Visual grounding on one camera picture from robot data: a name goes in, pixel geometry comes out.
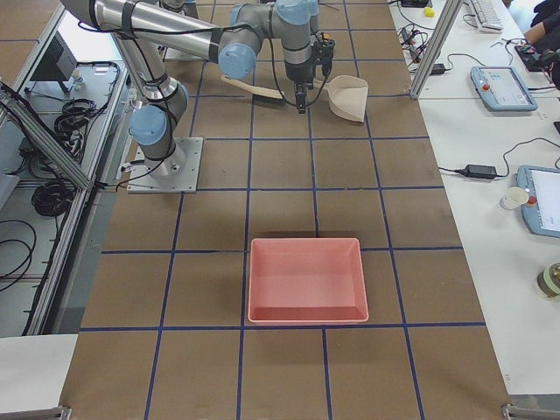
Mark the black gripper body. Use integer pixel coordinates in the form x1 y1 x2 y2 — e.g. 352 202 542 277
283 46 314 84

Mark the beige plastic dustpan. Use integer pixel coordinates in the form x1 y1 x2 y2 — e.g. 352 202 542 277
325 75 369 123

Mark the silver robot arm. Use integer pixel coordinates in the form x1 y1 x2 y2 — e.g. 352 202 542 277
63 1 319 164

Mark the pink plastic bin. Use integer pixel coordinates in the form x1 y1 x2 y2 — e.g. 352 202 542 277
248 238 369 326

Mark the yellow sponge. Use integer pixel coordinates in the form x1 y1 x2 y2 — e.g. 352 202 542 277
423 7 435 18

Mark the black power adapter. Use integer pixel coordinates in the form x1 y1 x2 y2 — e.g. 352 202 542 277
462 164 498 179

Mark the blue teach pendant far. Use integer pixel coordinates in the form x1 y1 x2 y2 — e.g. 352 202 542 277
470 66 538 112

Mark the blue teach pendant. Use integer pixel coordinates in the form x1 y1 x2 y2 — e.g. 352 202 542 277
516 165 559 238
470 66 538 112

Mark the white paper cup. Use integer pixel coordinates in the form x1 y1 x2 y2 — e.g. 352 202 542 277
500 186 529 210

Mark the blue teach pendant near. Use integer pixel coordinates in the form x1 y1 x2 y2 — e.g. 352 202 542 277
516 165 559 238

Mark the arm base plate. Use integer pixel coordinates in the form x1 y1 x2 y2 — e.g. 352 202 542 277
126 137 204 193

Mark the aluminium frame post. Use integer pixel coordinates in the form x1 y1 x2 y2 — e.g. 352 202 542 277
409 0 462 100

